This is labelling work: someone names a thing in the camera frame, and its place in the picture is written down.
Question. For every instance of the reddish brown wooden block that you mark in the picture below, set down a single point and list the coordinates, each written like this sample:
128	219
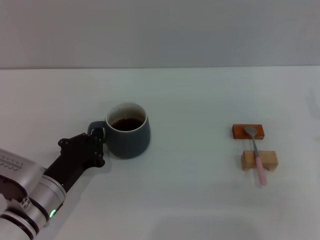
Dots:
238	132

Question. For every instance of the left wrist camera unit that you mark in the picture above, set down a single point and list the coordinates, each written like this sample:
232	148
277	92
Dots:
15	162

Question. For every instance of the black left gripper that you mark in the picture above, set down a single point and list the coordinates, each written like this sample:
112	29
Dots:
75	157

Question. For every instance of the dark grey ceramic mug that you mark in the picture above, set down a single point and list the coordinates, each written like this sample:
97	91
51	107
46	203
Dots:
130	145

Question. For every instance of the dark coffee liquid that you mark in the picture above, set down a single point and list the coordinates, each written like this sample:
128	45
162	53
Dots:
126	125

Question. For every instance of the light wooden spoon rest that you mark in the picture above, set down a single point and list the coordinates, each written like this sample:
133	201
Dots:
268	158

